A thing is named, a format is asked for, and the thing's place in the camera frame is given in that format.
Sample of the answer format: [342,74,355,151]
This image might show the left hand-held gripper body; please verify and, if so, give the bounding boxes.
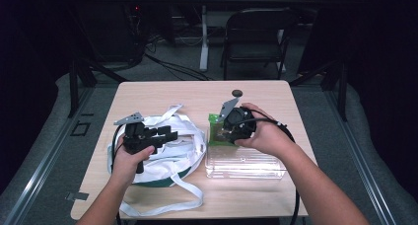
[113,112,166,154]

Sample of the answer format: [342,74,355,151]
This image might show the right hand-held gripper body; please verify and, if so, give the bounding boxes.
[216,97,257,144]

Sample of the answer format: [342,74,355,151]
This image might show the green snack packet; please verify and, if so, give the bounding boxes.
[207,112,240,147]

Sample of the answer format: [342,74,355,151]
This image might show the white tote bag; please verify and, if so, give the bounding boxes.
[106,103,208,218]

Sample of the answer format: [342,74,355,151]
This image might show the clear plastic container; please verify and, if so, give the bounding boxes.
[204,125,288,181]

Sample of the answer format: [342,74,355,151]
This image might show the person's right hand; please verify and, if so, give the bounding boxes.
[234,102,296,158]

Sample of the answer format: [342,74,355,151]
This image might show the person's left hand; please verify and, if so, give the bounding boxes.
[110,135,156,184]

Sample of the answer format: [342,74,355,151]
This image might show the black metal stand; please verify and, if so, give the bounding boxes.
[288,58,350,122]
[66,52,130,119]

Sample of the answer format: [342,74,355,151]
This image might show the black folding chair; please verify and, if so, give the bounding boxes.
[220,7,299,82]

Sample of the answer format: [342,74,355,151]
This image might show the white background desk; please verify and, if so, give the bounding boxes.
[179,0,326,72]

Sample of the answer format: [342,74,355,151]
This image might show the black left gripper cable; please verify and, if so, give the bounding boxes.
[110,123,127,225]

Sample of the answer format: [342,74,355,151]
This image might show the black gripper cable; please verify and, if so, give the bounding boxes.
[110,123,127,225]
[241,108,301,225]

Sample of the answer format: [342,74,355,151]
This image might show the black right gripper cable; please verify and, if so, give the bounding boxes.
[241,108,301,225]

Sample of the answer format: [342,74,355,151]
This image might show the black floor cables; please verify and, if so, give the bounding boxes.
[143,51,215,82]

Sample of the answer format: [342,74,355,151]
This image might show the grey metal bracket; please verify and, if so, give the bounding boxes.
[65,191,90,201]

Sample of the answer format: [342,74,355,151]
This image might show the aluminium floor rail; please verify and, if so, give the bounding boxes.
[2,86,96,225]
[322,86,399,225]

